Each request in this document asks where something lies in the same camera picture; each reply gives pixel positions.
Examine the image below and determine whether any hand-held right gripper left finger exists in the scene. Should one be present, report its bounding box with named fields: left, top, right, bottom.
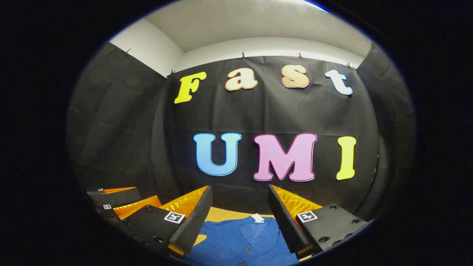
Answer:
left=120, top=185, right=214, bottom=258

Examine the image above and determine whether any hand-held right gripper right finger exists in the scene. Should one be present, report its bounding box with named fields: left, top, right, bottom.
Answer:
left=268, top=184, right=371, bottom=259

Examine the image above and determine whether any blue corduroy jacket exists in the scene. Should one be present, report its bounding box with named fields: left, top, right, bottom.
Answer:
left=185, top=214, right=300, bottom=266

